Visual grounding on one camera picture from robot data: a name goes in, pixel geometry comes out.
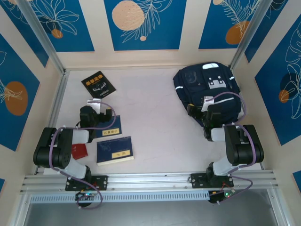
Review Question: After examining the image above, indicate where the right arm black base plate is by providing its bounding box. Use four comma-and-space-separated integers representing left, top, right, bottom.
190, 172, 235, 189

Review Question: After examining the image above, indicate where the navy blue backpack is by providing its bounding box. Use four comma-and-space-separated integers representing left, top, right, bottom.
173, 62, 241, 129

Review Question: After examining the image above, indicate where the thick blue book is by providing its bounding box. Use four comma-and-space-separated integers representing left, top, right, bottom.
96, 136, 135, 166

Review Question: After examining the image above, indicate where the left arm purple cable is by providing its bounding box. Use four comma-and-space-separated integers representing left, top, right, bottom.
49, 101, 116, 210

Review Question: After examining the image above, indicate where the thin blue book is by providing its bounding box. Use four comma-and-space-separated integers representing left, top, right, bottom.
95, 114, 122, 139

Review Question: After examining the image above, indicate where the grey slotted cable duct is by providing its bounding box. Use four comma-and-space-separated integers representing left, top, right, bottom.
30, 191, 210, 204

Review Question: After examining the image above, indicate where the blue floral wall panel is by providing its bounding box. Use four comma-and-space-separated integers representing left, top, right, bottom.
198, 0, 262, 50
254, 22, 301, 146
0, 32, 40, 152
30, 0, 95, 53
104, 0, 187, 51

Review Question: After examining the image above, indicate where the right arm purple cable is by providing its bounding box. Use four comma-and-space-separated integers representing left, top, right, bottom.
204, 91, 257, 204

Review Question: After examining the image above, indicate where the grey metal sheet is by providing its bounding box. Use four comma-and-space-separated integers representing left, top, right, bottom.
23, 189, 283, 226

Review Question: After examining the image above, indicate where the aluminium table side rail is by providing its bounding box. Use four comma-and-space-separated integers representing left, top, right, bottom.
230, 68, 265, 170
35, 70, 70, 175

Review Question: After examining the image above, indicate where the aluminium mounting rail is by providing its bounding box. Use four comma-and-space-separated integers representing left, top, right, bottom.
20, 169, 279, 194

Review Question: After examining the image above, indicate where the red wallet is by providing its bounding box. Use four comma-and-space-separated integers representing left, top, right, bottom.
71, 143, 89, 161

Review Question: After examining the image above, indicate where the aluminium corner post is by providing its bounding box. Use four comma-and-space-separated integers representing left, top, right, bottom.
17, 0, 66, 74
229, 0, 270, 71

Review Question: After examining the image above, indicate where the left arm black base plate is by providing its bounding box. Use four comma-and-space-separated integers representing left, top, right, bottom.
65, 175, 109, 191

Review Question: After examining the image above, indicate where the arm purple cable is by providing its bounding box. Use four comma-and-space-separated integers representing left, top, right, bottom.
49, 101, 116, 210
204, 91, 257, 204

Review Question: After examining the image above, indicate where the black book yellow title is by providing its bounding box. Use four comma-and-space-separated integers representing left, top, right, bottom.
81, 70, 117, 99

